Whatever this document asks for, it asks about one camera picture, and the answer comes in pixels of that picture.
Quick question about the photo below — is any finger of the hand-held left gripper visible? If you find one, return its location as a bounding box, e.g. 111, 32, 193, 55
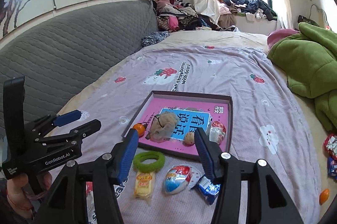
25, 109, 83, 136
35, 119, 102, 147

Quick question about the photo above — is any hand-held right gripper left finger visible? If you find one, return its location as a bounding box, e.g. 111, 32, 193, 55
39, 129, 139, 224

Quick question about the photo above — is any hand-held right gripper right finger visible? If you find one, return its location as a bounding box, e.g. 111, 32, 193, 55
194, 127, 303, 224

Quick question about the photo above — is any green hair scrunchie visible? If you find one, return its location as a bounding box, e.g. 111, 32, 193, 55
133, 151, 166, 172

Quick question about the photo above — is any brown walnut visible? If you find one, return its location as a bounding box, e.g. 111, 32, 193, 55
183, 132, 196, 147

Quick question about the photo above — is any red foil egg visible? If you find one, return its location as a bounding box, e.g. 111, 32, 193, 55
209, 121, 226, 144

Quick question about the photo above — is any orange tangerine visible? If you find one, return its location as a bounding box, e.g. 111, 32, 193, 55
132, 123, 146, 138

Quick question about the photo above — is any yellow rice cracker packet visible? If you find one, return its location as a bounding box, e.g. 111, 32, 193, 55
134, 171, 156, 199

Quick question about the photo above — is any blue snack packet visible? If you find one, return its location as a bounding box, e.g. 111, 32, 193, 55
193, 174, 222, 205

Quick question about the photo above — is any blue foil egg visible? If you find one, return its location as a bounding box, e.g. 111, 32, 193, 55
163, 165, 193, 195

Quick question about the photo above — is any beige mesh pouf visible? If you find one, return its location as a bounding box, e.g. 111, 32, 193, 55
149, 112, 179, 142

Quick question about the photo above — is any dark cardboard box lid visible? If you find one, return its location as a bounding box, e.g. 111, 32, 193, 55
122, 90, 234, 161

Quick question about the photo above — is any person's left forearm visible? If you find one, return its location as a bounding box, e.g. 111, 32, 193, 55
0, 187, 35, 224

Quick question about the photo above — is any person's left hand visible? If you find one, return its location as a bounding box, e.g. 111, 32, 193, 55
7, 171, 53, 215

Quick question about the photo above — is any pink and blue book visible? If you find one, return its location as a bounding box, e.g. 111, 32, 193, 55
138, 98, 229, 155

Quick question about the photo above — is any grey quilted headboard cover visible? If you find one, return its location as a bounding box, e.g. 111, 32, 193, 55
0, 0, 160, 140

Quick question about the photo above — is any strawberry printed bedsheet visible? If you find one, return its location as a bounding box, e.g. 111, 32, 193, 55
49, 45, 323, 224

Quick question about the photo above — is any blue floral cloth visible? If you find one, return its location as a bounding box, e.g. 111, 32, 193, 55
141, 31, 169, 47

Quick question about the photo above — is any small orange fruit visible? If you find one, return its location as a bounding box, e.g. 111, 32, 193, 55
319, 188, 330, 205

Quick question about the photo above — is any red blue candy packet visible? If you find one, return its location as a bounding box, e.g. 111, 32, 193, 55
327, 156, 337, 178

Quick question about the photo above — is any green fleece blanket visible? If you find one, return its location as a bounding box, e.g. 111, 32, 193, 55
267, 22, 337, 132

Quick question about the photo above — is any pink blanket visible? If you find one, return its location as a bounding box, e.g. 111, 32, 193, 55
267, 29, 301, 53

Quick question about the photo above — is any pile of mixed clothes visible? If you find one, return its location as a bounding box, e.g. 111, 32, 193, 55
153, 0, 220, 32

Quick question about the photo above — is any pile of dark clothes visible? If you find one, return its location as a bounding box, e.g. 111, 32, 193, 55
216, 0, 277, 21

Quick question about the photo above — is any dark patterned bag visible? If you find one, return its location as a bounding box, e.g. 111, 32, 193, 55
298, 15, 320, 27

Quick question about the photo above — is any white wall cable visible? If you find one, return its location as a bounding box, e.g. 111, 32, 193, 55
309, 4, 328, 28

